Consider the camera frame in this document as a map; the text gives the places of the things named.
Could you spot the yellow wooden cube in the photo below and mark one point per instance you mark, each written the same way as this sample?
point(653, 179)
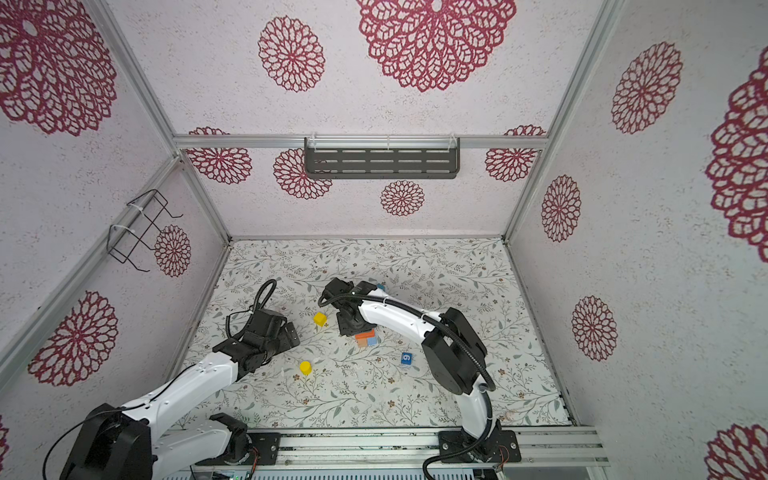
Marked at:
point(320, 319)

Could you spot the black wire wall rack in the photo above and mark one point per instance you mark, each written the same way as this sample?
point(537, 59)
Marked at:
point(126, 236)

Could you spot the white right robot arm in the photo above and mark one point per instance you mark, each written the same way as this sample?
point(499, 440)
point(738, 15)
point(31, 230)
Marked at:
point(455, 354)

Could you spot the orange wooden block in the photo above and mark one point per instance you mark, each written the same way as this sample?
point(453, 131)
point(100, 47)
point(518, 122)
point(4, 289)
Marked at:
point(365, 335)

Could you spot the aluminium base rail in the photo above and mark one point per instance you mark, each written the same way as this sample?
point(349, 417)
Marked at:
point(408, 447)

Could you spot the yellow wooden cylinder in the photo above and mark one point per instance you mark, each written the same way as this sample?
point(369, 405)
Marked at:
point(306, 368)

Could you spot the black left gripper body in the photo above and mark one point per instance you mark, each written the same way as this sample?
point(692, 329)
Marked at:
point(277, 346)

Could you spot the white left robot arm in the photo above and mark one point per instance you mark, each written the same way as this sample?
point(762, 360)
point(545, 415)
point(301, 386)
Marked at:
point(135, 440)

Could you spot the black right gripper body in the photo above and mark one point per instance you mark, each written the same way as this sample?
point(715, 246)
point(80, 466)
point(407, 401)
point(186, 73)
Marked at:
point(346, 327)

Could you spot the dark grey wall shelf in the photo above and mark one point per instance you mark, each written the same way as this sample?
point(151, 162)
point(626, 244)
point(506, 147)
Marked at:
point(382, 160)

